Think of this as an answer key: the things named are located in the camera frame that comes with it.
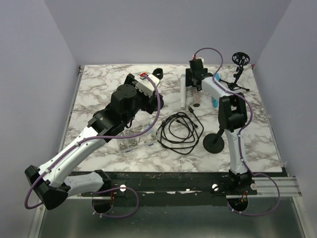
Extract black round-base mic stand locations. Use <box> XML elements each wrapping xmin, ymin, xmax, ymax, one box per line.
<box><xmin>152</xmin><ymin>68</ymin><xmax>163</xmax><ymax>86</ymax></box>

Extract blue microphone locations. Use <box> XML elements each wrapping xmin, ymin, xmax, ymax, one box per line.
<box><xmin>211</xmin><ymin>73</ymin><xmax>220</xmax><ymax>109</ymax></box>

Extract glitter silver microphone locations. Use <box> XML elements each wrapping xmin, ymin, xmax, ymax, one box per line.
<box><xmin>192</xmin><ymin>87</ymin><xmax>200</xmax><ymax>107</ymax></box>

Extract coiled black usb cable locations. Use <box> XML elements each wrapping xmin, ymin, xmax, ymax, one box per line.
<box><xmin>157</xmin><ymin>106</ymin><xmax>205</xmax><ymax>156</ymax></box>

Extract clear plastic screw box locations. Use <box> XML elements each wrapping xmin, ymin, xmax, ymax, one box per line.
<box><xmin>116</xmin><ymin>119</ymin><xmax>157</xmax><ymax>153</ymax></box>

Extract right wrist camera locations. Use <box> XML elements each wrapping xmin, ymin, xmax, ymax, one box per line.
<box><xmin>193</xmin><ymin>56</ymin><xmax>205</xmax><ymax>64</ymax></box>

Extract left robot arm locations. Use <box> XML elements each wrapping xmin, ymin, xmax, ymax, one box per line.
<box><xmin>24</xmin><ymin>68</ymin><xmax>163</xmax><ymax>210</ymax></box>

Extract black desk mic stand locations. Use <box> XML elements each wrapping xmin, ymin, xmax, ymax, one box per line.
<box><xmin>203</xmin><ymin>129</ymin><xmax>224</xmax><ymax>154</ymax></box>

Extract white microphone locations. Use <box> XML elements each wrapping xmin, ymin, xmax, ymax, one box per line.
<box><xmin>180</xmin><ymin>75</ymin><xmax>186</xmax><ymax>110</ymax></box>

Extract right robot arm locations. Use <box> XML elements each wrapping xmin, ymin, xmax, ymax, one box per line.
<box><xmin>185</xmin><ymin>59</ymin><xmax>251</xmax><ymax>194</ymax></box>

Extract black tripod shock-mount stand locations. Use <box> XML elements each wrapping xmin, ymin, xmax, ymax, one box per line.
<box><xmin>219</xmin><ymin>52</ymin><xmax>250</xmax><ymax>92</ymax></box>

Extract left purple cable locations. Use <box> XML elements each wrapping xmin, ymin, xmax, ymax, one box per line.
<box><xmin>24</xmin><ymin>74</ymin><xmax>161</xmax><ymax>219</ymax></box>

